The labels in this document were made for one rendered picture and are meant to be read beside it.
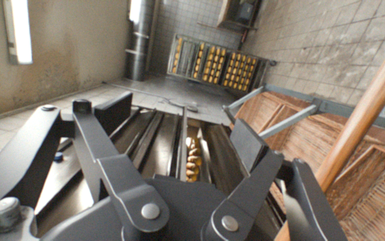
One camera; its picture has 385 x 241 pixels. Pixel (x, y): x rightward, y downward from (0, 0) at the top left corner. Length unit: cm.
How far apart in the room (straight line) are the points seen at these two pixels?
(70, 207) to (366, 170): 119
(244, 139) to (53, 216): 77
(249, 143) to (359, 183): 87
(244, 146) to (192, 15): 522
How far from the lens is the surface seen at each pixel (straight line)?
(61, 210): 85
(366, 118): 37
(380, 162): 100
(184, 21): 531
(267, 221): 95
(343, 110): 88
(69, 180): 94
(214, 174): 107
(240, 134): 19
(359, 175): 98
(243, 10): 486
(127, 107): 19
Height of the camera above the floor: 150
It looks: 7 degrees down
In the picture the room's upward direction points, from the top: 77 degrees counter-clockwise
